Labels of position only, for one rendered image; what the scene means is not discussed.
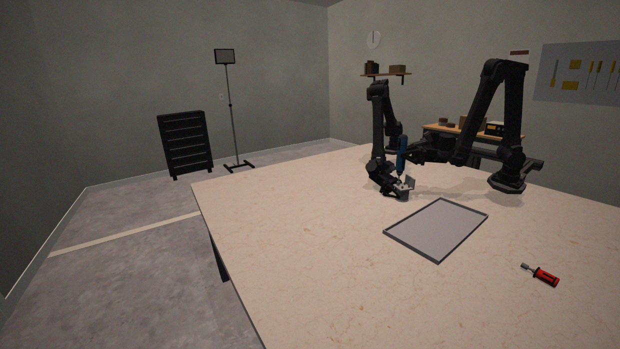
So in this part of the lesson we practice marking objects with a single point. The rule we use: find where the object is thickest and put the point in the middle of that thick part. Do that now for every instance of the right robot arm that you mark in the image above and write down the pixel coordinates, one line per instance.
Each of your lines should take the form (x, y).
(379, 169)

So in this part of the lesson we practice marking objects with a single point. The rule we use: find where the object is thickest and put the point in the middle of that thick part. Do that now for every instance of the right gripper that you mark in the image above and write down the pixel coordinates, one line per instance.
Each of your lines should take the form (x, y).
(387, 187)

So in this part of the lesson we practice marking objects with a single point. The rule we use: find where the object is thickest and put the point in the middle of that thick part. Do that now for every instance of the grey l-shaped metal bracket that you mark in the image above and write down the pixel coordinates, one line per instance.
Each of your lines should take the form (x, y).
(409, 181)

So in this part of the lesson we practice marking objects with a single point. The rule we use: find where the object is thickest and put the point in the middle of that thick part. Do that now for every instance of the red-handled nut driver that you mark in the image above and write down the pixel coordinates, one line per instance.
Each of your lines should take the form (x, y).
(542, 275)

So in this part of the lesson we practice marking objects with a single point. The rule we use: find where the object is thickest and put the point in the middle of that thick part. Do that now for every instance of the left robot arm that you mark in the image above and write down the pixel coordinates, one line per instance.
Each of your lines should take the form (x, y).
(510, 152)

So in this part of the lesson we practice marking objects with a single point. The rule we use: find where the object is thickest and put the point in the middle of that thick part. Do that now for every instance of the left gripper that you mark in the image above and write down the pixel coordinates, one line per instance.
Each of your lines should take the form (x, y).
(419, 157)

